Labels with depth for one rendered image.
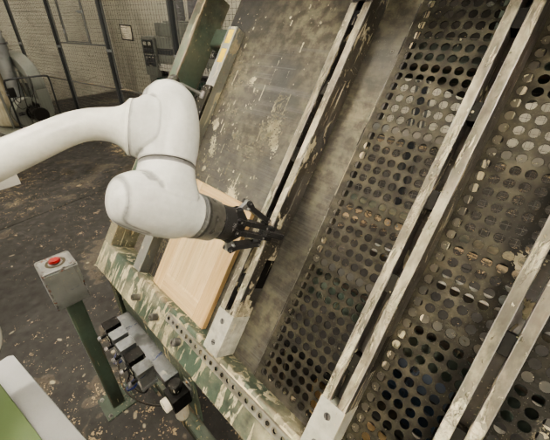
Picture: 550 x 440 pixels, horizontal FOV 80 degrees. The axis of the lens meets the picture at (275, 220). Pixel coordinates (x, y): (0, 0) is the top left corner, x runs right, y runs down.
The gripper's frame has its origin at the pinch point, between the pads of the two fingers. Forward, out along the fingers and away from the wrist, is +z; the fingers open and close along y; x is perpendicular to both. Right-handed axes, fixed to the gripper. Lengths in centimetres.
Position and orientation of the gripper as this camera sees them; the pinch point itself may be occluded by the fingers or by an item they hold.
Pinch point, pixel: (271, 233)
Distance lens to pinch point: 83.9
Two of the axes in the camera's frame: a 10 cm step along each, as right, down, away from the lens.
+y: 4.0, -9.1, -0.9
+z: 5.9, 1.7, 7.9
